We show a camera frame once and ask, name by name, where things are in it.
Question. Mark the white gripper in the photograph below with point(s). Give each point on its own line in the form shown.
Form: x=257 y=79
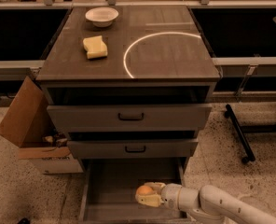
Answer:
x=172 y=195

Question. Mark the orange fruit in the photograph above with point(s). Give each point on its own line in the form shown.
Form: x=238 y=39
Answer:
x=144 y=190

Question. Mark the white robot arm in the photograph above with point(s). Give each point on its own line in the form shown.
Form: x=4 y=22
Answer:
x=209 y=205

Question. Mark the open bottom drawer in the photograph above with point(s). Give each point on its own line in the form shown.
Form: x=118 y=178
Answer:
x=109 y=192

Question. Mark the middle grey drawer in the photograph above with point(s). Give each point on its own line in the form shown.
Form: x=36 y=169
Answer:
x=132 y=149

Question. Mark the grey drawer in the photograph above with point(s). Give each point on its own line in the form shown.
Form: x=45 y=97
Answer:
x=132 y=149
x=129 y=118

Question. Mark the top grey drawer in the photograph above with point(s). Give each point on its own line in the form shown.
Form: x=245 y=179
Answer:
x=129 y=118

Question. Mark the dark wooden drawer cabinet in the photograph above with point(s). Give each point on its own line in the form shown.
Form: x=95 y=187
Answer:
x=156 y=56

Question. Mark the open cardboard box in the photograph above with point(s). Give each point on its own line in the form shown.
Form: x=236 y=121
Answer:
x=27 y=125

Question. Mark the black wheeled stand base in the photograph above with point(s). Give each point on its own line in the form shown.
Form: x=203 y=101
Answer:
x=242 y=130

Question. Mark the yellow sponge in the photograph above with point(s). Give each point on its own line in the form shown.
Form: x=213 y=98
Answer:
x=95 y=47

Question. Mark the white ceramic bowl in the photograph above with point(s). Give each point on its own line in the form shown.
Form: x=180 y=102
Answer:
x=101 y=16

